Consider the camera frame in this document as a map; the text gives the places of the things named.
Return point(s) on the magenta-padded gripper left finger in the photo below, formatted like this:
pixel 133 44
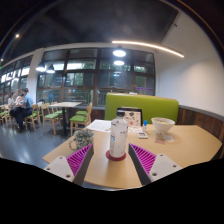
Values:
pixel 78 160

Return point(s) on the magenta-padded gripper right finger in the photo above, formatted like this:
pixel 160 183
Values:
pixel 143 159

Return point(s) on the clear black-capped drink bottle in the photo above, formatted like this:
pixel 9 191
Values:
pixel 118 136

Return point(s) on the flat round red coaster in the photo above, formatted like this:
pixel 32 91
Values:
pixel 115 159

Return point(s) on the white paper napkin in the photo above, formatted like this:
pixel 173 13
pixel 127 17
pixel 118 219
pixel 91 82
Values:
pixel 168 138

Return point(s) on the small blue-capped bottle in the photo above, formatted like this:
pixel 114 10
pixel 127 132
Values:
pixel 145 126

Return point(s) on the white bowl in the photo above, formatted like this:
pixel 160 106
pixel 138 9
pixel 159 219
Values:
pixel 163 125

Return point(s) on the white paper sheets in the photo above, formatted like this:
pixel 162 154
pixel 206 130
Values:
pixel 99 125

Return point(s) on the black laptop with stickers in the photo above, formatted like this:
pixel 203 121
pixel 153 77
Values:
pixel 135 116

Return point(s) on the wooden chairs with green seats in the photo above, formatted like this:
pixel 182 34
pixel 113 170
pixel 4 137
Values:
pixel 50 116

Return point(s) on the green upholstered bench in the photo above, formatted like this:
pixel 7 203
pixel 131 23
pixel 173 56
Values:
pixel 156 106

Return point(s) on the light wooden dining table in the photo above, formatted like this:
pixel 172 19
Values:
pixel 66 104

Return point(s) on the person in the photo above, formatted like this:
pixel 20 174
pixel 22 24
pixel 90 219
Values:
pixel 11 100
pixel 26 105

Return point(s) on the long linear ceiling light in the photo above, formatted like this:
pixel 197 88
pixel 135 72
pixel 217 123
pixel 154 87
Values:
pixel 150 46

